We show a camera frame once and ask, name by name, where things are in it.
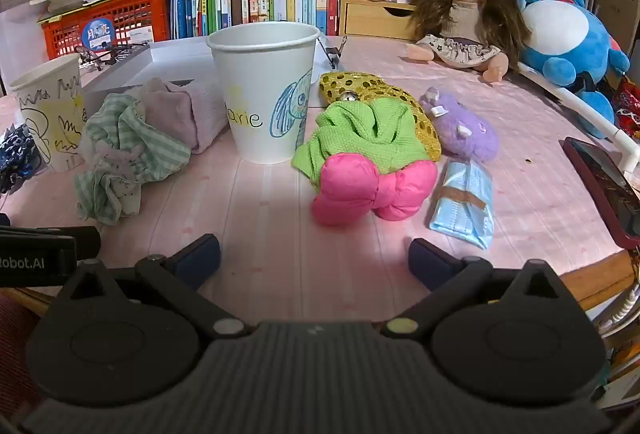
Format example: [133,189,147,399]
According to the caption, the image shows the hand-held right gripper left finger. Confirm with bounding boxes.
[52,234,253,340]

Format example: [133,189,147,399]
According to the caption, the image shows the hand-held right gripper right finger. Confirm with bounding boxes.
[380,238,583,339]

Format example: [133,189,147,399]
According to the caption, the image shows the blue face mask pack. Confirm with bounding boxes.
[428,159,495,250]

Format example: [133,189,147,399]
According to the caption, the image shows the dark blue patterned cloth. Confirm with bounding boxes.
[0,124,45,195]

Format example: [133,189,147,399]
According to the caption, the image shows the pink padded bow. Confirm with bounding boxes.
[312,153,439,228]

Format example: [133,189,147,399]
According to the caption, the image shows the green striped cloth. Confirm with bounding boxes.
[74,93,194,226]

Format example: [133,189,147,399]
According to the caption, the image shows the purple plush toy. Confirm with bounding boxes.
[418,87,500,163]

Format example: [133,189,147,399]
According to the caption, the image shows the bright green cloth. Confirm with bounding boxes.
[291,99,434,188]

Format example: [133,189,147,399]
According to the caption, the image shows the lilac cloth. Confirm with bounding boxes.
[125,78,232,155]

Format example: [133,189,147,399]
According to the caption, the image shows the gold sequin bow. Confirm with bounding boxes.
[319,71,444,163]

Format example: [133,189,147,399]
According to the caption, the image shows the grey shallow box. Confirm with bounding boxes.
[79,39,223,106]

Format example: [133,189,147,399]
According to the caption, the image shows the white paper cup yellow scribbles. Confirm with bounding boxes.
[10,54,87,173]

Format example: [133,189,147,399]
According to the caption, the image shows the white paper cup elephant drawing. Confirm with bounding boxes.
[206,21,321,165]

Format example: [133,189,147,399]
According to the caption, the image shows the red phone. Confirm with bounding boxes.
[562,136,640,250]

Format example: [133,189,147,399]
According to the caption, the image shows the miniature black bicycle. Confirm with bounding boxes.
[75,42,151,73]

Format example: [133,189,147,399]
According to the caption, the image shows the white plastic tube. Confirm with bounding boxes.
[515,61,640,176]

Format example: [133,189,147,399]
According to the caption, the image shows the black binder clip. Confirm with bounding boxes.
[320,36,349,70]

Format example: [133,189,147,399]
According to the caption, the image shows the red plastic crate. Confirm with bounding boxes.
[39,0,172,60]

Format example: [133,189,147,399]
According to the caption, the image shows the wooden drawer box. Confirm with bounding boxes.
[338,0,422,41]

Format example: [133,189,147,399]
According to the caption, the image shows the red patterned cloth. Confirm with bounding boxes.
[611,77,640,141]

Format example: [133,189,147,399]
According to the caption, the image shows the brown-haired doll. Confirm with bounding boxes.
[402,0,532,86]

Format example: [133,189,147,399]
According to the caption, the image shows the blue and white plush toy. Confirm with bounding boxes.
[516,0,631,140]

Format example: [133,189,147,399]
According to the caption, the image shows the cardboard box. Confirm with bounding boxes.
[594,0,640,46]

